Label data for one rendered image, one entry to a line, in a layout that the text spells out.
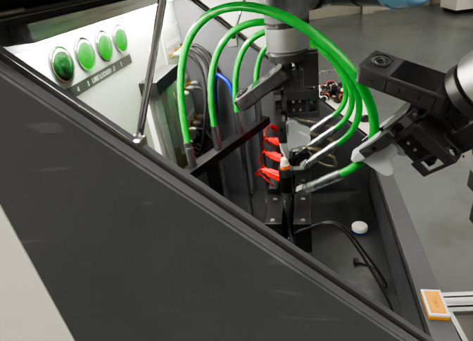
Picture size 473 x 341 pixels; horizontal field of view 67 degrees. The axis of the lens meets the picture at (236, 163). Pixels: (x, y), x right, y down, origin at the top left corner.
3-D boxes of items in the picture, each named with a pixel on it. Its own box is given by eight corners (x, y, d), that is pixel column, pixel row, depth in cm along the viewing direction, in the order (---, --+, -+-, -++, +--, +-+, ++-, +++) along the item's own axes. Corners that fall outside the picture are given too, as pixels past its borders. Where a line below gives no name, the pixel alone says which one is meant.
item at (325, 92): (350, 105, 129) (351, 90, 126) (320, 106, 131) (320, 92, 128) (345, 85, 148) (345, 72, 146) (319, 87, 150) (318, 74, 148)
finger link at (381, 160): (366, 192, 55) (411, 168, 47) (338, 165, 55) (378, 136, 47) (374, 180, 56) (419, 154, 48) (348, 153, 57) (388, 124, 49)
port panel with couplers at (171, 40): (197, 149, 97) (172, 29, 82) (185, 150, 97) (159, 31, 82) (208, 129, 108) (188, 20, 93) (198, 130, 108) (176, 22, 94)
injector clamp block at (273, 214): (313, 275, 82) (311, 222, 74) (269, 274, 84) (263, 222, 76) (311, 191, 111) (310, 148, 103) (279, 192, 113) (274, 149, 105)
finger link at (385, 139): (361, 164, 50) (407, 133, 43) (353, 156, 50) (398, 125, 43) (375, 146, 52) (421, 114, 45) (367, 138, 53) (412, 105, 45)
